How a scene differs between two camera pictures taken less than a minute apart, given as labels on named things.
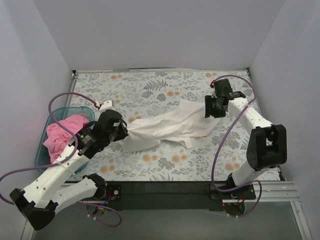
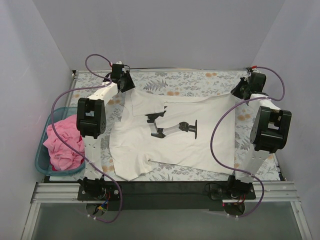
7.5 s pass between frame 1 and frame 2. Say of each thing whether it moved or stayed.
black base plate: stayed
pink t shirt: stayed
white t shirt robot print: moved
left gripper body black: moved
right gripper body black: moved
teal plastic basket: stayed
